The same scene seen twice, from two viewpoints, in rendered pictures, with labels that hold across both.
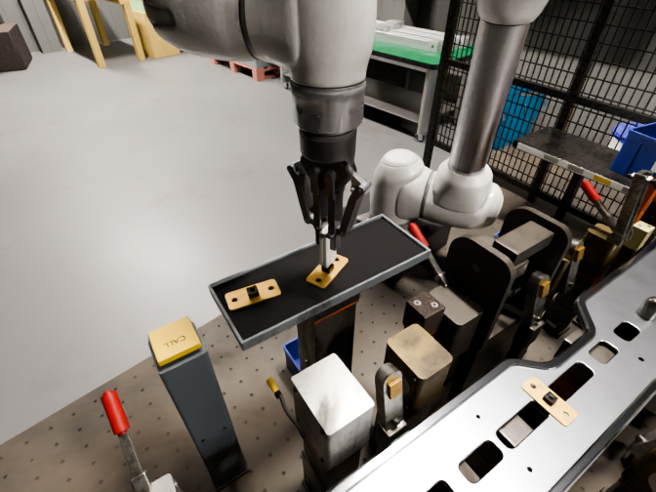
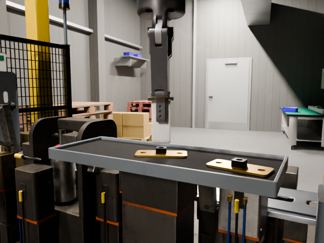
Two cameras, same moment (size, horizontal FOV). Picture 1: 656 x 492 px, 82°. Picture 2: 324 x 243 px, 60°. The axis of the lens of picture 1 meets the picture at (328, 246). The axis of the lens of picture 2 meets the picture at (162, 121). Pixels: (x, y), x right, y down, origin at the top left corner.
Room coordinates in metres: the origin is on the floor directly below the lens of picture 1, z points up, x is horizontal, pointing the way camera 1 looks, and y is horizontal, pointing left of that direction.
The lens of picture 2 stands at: (0.68, 0.40, 1.27)
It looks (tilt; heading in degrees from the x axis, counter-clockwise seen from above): 7 degrees down; 242
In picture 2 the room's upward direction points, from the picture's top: straight up
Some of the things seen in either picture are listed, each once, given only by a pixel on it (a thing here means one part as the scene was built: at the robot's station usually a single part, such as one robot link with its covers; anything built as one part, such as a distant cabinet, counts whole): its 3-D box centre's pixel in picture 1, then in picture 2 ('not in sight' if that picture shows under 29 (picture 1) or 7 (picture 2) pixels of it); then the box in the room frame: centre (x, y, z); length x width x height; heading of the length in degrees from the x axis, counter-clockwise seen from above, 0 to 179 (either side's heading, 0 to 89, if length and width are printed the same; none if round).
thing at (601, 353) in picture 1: (571, 393); not in sight; (0.43, -0.52, 0.84); 0.12 x 0.05 x 0.29; 33
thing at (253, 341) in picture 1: (325, 269); (160, 157); (0.48, 0.00, 1.16); 0.37 x 0.14 x 0.02; 123
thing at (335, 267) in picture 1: (327, 267); (161, 151); (0.48, 0.00, 1.17); 0.08 x 0.04 x 0.01; 148
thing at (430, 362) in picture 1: (399, 401); not in sight; (0.38, -0.14, 0.89); 0.12 x 0.08 x 0.38; 33
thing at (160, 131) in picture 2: (325, 245); (160, 121); (0.48, 0.00, 1.21); 0.03 x 0.01 x 0.07; 148
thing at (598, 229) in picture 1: (571, 282); (4, 204); (0.73, -0.66, 0.87); 0.10 x 0.07 x 0.35; 33
